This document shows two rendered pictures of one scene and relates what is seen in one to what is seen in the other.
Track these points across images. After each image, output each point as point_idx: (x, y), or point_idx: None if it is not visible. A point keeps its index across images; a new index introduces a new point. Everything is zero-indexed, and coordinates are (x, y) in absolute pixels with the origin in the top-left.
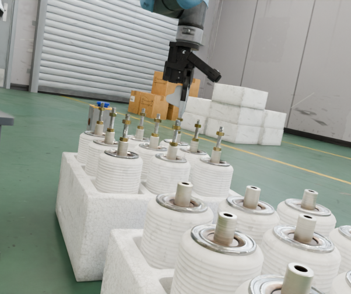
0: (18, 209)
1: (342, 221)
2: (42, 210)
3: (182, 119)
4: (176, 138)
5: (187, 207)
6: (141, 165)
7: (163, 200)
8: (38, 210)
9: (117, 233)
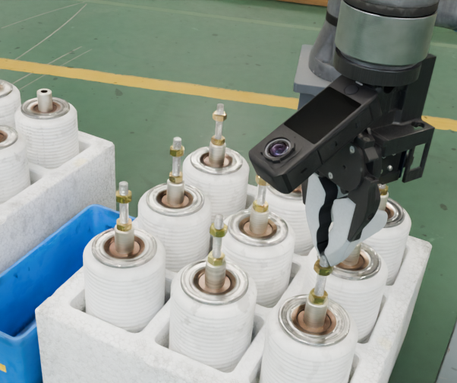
0: (422, 298)
1: None
2: (412, 321)
3: (315, 267)
4: (173, 168)
5: (34, 102)
6: (186, 177)
7: (57, 100)
8: (414, 316)
9: (102, 140)
